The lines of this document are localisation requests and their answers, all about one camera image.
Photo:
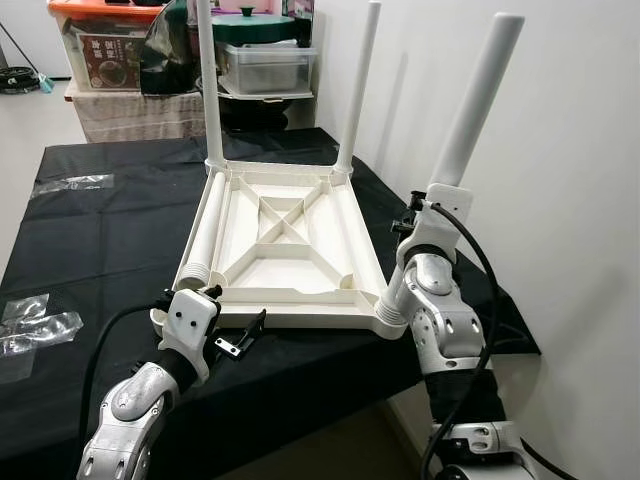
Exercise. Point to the black tablecloth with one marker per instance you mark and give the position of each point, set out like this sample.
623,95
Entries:
100,240

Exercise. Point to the white plastic children table top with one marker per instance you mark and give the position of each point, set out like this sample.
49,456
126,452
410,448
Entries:
300,270

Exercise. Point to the black plastic bag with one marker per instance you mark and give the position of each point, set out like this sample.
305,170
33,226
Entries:
168,50

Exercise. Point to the clear plastic storage box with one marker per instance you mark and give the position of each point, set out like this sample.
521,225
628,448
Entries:
265,70

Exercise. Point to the teal head broom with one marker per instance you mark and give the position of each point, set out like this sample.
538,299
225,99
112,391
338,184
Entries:
45,85

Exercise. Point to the clear plastic bag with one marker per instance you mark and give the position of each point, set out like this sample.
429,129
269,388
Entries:
75,183

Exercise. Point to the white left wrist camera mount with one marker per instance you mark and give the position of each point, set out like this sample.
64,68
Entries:
188,315

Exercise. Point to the black wok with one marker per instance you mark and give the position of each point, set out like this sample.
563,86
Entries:
265,112

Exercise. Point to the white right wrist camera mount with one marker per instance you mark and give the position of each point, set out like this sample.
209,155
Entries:
445,205

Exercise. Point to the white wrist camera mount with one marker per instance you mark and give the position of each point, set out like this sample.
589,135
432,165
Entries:
445,205
188,315

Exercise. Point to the clear tape patch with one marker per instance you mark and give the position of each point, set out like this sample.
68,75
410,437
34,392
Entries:
40,330

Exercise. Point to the dark green round lid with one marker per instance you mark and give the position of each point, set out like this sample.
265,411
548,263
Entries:
255,28

